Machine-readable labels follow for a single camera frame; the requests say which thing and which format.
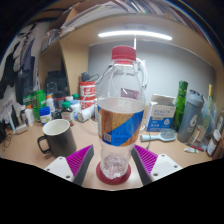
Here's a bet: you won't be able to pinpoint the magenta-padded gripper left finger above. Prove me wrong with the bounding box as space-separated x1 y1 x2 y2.
43 144 95 187

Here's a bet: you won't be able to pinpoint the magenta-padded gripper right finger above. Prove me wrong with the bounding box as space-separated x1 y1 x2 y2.
130 144 184 186

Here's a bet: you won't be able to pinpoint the clear red-capped water bottle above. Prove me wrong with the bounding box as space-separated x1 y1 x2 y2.
95 45 147 181

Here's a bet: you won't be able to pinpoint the black mug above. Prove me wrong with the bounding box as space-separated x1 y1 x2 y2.
36 118 78 159

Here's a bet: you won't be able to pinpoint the white and blue carton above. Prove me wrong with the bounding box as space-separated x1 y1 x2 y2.
145 93 177 133

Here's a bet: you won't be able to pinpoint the brown bottle with green cap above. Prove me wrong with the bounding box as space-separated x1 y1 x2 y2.
60 101 75 127

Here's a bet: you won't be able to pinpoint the white bottle with blue cap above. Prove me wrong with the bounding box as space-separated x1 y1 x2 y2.
38 106 53 127

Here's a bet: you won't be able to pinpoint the flat round red coaster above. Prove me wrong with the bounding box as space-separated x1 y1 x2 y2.
95 161 132 186

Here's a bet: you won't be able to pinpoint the white-lidded brown jar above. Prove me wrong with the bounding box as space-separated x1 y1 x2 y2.
206 129 223 158

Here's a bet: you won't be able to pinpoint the grey sports bottle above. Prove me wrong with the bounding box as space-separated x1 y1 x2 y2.
177 89 205 144

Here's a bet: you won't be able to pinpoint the white cylindrical tube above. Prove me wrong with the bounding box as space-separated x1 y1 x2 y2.
77 104 98 123

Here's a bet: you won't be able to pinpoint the tall green bottle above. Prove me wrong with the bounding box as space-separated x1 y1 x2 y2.
172 80 189 131

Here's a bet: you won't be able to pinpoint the green plastic container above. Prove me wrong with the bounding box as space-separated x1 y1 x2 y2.
35 89 48 116

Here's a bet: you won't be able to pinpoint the red and white canister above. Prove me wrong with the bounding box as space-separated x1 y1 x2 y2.
79 80 97 109

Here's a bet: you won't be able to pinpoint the large black tub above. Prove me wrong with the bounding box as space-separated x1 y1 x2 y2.
44 70 68 98

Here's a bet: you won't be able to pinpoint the hanging dark clothes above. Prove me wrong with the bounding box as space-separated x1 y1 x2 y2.
0 31 38 101

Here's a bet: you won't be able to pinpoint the under-shelf light bar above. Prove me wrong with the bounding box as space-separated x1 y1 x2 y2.
97 30 173 41

